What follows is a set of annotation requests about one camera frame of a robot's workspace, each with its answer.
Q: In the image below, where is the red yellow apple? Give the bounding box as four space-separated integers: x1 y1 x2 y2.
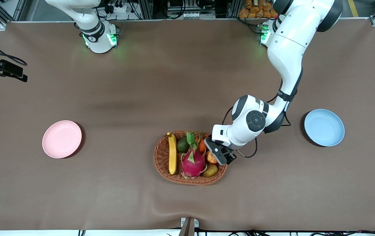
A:
206 151 219 165

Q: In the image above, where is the yellow banana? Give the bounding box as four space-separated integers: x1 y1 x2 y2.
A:
167 132 177 175

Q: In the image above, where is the brown kiwi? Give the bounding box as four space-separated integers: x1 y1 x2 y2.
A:
202 164 219 178

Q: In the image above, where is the pink dragon fruit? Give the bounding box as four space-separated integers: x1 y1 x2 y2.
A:
180 130 208 179

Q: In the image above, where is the dark green avocado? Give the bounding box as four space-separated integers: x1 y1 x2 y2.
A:
177 136 191 153

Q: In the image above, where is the brown woven wicker basket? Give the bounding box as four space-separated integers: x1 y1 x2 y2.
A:
154 130 229 186

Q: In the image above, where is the pink round plate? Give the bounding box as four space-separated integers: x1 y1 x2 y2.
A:
42 120 82 159

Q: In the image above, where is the light blue round plate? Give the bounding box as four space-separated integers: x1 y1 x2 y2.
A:
304 109 345 147

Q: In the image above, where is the pile of orange bags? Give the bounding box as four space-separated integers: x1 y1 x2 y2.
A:
239 0 278 19

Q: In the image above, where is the white power strip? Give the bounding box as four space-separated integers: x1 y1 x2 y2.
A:
107 0 130 14

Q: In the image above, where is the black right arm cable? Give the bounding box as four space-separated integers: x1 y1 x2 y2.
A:
0 34 28 66

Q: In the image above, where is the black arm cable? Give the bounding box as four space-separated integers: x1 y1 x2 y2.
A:
222 75 292 159
0 34 28 66

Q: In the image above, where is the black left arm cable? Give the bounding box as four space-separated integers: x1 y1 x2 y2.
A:
222 75 292 159

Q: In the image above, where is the grey metal clamp bracket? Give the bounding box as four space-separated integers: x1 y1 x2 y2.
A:
180 217 199 236

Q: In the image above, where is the aluminium frame post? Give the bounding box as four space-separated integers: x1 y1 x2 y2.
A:
140 0 153 19
228 0 240 18

